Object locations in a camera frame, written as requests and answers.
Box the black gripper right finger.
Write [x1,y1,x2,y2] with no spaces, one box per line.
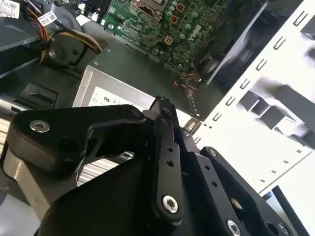
[162,98,297,236]

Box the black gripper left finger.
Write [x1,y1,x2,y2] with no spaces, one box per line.
[1,96,185,226]

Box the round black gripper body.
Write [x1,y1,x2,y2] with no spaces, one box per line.
[36,157,223,236]

